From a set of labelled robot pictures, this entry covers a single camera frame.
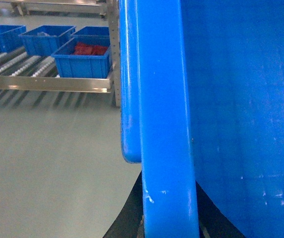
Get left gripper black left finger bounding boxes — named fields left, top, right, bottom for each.
left=103, top=172, right=145, bottom=238

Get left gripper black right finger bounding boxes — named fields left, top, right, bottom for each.
left=196, top=182, right=245, bottom=238

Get large blue plastic crate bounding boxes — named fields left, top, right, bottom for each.
left=119, top=0, right=284, bottom=238

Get metal roller shelf rack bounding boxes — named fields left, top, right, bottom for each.
left=0, top=0, right=121, bottom=106

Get blue bin with red parts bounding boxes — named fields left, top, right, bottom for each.
left=52, top=36, right=112, bottom=79

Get red parts in bin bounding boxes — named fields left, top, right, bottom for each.
left=73, top=42, right=108, bottom=56

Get blue bin rear right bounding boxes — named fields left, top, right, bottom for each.
left=72, top=26, right=110, bottom=38

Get blue bin with plastic bags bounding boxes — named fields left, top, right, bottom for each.
left=19, top=25, right=76, bottom=56

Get clear plastic bags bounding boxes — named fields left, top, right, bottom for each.
left=37, top=32, right=50, bottom=37

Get blue bin far left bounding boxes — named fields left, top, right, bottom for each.
left=0, top=25, right=26, bottom=54

